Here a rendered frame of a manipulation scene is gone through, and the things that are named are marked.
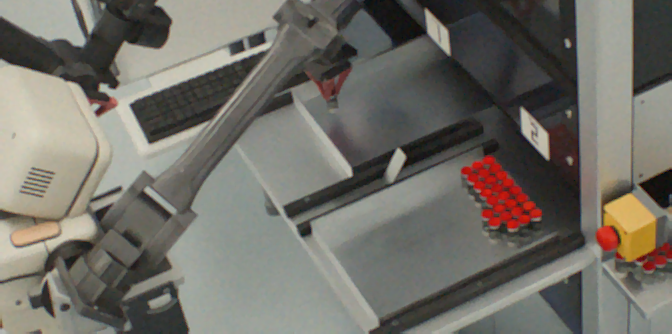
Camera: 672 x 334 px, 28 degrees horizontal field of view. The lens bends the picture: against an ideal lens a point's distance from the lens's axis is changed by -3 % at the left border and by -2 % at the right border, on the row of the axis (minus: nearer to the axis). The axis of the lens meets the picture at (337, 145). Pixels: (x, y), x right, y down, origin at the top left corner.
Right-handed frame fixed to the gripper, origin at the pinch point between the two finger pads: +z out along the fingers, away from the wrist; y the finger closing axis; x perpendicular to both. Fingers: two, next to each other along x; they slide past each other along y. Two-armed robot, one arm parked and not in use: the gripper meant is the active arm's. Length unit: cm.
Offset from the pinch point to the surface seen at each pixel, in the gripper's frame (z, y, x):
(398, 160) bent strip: -1.1, -4.9, -23.6
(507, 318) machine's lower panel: 51, 15, -33
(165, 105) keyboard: 11.9, -16.7, 33.3
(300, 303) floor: 94, 9, 32
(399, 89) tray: 3.3, 12.4, -5.8
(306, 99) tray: 4.4, -1.1, 6.2
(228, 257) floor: 95, 7, 59
